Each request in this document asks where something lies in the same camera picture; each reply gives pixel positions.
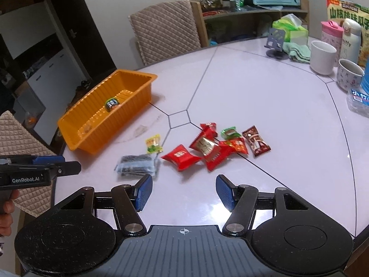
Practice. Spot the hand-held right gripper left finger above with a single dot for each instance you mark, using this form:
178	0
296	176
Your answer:
144	192

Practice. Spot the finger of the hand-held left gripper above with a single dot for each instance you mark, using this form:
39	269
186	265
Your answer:
69	168
49	159

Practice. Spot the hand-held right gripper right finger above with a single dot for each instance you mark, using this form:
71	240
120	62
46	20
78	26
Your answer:
224	192

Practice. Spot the black seaweed packet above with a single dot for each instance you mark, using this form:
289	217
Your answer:
137	164

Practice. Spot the plain red snack packet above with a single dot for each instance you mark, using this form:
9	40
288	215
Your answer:
217	161

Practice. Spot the orange plastic tray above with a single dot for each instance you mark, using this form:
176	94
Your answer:
86	138

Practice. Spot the orange-red snack packet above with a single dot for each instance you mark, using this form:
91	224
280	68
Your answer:
237	146

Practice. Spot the red and gold figure packet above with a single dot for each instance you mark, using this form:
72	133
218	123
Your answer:
206	147

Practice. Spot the yellow and green snack packet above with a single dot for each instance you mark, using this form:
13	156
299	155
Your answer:
153	144

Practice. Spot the red pillow snack packet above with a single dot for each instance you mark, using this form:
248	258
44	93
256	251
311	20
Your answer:
180	157

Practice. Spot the brown snack packet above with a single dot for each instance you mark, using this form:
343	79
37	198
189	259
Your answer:
256	141

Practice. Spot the small red candy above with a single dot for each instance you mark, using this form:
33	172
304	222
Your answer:
209	127

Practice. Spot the green and black candy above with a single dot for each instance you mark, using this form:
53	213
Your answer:
111	104

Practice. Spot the person's left hand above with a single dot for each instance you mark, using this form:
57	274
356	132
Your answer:
5	219

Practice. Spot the beige quilted chair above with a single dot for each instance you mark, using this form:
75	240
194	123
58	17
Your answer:
165	31
20	147

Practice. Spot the white cabinet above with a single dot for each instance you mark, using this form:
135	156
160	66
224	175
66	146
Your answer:
47	69

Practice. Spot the green cloth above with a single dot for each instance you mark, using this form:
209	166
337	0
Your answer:
297	52

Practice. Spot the clear plastic tissue packet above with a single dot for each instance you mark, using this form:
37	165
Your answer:
359	102

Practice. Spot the grey phone stand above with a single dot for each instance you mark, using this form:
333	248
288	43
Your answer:
276	39

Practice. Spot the beige quilted chair back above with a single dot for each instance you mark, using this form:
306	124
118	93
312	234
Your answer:
165	31

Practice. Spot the patterned white mug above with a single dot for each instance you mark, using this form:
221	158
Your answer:
349	76

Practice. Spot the green tissue pack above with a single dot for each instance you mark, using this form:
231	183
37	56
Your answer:
291	27

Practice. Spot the red flat item on shelf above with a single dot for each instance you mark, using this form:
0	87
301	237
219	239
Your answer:
214	13

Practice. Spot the wooden shelf unit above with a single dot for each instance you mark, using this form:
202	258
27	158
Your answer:
245	13

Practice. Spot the blue container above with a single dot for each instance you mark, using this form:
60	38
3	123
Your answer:
366	78

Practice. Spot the pink bottle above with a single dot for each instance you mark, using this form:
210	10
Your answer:
331	34

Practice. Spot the white thermos bottle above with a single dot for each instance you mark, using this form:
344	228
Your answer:
351	39

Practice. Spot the yellow and green seed bag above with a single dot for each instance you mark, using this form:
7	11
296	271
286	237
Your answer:
340	10

